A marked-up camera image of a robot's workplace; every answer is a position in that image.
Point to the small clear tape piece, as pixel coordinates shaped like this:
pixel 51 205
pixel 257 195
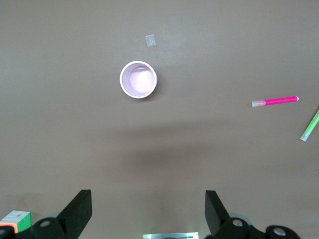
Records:
pixel 150 41

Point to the multicolour puzzle cube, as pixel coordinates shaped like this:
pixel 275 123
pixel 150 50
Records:
pixel 17 220

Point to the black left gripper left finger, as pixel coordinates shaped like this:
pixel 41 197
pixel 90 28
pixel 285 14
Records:
pixel 74 214

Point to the green marker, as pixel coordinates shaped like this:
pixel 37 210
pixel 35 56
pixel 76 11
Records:
pixel 310 127

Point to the pink marker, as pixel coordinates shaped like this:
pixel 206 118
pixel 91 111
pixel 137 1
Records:
pixel 279 100

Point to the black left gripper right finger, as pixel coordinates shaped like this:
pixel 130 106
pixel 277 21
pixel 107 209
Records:
pixel 216 219

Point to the pink plastic cup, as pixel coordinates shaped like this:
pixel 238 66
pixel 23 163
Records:
pixel 129 87

